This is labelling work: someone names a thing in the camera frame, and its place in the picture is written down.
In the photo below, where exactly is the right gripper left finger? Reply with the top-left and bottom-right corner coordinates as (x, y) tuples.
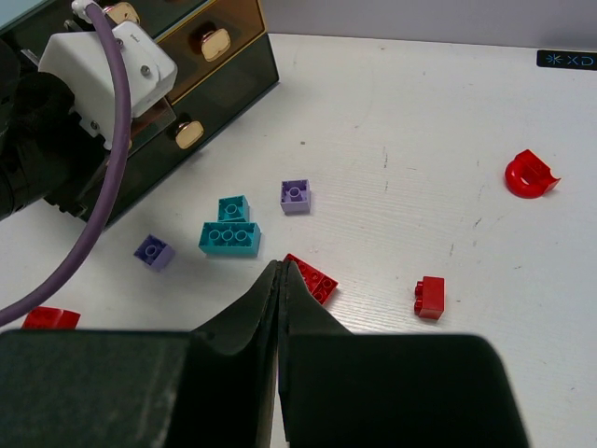
(1, 261), (280, 447)

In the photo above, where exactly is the red round arch lego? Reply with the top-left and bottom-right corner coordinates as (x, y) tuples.
(504, 149), (561, 199)

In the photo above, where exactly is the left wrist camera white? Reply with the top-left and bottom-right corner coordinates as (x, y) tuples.
(38, 21), (177, 149)

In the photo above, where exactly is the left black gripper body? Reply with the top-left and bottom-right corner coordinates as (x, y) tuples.
(1, 42), (107, 219)

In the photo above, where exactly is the teal orange drawer cabinet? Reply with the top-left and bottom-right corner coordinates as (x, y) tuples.
(1, 1), (279, 220)

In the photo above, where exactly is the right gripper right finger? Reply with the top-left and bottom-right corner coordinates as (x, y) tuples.
(279, 261), (529, 447)

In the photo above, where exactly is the purple lego brick left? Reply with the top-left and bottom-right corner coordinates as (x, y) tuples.
(133, 234), (175, 273)

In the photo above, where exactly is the red sloped lego brick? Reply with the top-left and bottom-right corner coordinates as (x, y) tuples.
(285, 254), (339, 304)

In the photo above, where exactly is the large teal lego brick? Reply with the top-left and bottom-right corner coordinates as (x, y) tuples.
(198, 222), (261, 257)

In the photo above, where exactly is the small teal lego brick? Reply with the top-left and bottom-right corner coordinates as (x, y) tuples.
(217, 195), (250, 222)

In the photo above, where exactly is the small red lego block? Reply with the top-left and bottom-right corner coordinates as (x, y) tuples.
(414, 276), (446, 320)

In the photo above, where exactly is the red curved lego centre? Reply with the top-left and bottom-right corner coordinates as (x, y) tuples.
(21, 306), (80, 329)

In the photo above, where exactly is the purple lego brick right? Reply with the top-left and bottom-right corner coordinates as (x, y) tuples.
(280, 179), (311, 215)

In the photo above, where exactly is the purple lego brick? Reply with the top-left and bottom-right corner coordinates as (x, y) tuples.
(133, 234), (175, 273)
(280, 179), (311, 215)

